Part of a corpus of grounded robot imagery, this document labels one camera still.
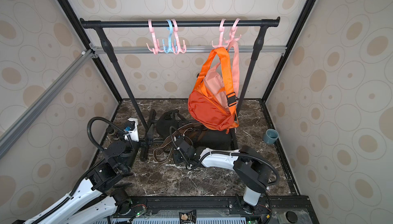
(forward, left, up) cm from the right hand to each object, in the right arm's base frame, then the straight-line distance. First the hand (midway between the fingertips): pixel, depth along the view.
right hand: (179, 152), depth 86 cm
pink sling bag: (+26, -15, +28) cm, 41 cm away
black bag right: (+10, -21, -1) cm, 23 cm away
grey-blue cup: (+14, -54, -2) cm, 56 cm away
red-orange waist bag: (+14, -17, +19) cm, 29 cm away
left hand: (0, +11, +27) cm, 29 cm away
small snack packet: (-30, -9, -5) cm, 31 cm away
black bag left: (+23, +11, -3) cm, 26 cm away
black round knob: (-28, -51, +2) cm, 59 cm away
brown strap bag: (+2, +11, -5) cm, 12 cm away
